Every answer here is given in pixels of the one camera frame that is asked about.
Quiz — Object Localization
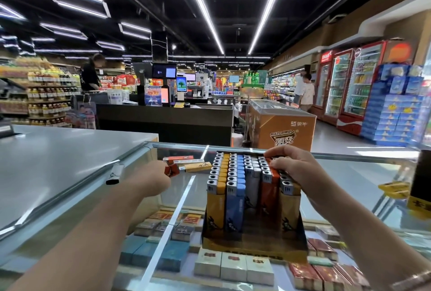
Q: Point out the person's left hand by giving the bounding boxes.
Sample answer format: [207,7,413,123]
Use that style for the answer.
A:
[124,160,172,201]

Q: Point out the person's right hand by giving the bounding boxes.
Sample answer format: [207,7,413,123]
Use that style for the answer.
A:
[264,145,334,202]

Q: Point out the red orange lighter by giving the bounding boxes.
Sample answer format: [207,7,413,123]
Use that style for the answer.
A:
[163,160,182,178]

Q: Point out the row of red brown lighters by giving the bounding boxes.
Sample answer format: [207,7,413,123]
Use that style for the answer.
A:
[260,156,281,218]

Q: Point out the row of tan lighters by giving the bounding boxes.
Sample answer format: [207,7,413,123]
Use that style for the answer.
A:
[278,169,303,232]

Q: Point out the pile of yellow red lighters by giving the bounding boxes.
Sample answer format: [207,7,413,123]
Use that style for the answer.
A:
[106,155,213,186]

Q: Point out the row of grey white lighters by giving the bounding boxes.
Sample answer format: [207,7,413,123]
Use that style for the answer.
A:
[244,155,264,209]

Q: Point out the row of yellow lighters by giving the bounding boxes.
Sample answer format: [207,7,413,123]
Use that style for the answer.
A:
[205,153,232,232]

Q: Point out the row of blue lighters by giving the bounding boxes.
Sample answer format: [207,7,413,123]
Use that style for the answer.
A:
[225,153,247,234]

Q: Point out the blue yellow lighter display box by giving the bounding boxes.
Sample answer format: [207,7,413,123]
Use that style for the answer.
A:
[202,151,309,265]

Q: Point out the black yellow display box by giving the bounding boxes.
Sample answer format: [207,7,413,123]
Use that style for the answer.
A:
[407,149,431,220]

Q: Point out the person's right forearm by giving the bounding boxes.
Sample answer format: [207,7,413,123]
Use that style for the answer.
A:
[313,183,431,291]

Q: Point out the person's left forearm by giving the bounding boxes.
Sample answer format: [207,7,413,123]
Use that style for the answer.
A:
[7,186,152,291]

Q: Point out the glass display case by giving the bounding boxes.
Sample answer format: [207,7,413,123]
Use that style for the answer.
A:
[0,141,431,291]

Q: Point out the stack of blue cartons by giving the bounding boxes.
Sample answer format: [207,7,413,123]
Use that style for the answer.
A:
[361,64,428,147]

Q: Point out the brown cardboard carton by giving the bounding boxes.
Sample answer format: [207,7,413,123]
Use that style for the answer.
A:
[249,99,317,151]

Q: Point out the black checkout counter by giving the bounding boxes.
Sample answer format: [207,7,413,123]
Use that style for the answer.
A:
[96,103,234,147]

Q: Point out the blue poster screen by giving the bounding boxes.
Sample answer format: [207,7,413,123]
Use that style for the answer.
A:
[145,85,163,107]

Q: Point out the open refrigerated chiller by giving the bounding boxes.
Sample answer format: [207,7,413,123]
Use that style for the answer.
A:
[269,67,304,105]

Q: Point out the red drink fridge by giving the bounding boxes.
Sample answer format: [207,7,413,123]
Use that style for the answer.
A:
[337,40,388,135]
[311,50,334,119]
[323,48,354,125]

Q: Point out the hanging plastic bags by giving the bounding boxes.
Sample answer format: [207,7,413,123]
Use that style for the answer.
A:
[66,102,97,130]

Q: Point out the black checkout monitor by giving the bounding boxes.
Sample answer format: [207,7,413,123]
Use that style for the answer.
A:
[151,63,177,80]

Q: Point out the row of cigarette packs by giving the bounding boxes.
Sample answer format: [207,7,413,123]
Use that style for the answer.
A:
[121,210,371,291]

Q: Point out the grocery rack with bottles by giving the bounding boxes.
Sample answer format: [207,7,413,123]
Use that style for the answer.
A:
[0,59,82,128]

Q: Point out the black cash register terminal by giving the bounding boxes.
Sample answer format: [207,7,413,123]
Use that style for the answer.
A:
[0,79,18,138]

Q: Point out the orange round sign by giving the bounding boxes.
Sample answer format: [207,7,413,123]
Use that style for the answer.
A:
[385,40,415,64]

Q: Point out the long ceiling light strip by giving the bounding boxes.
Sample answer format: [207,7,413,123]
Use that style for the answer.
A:
[178,0,225,56]
[248,0,292,55]

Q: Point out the silver bracelet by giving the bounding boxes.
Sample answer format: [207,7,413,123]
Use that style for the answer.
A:
[391,270,431,291]

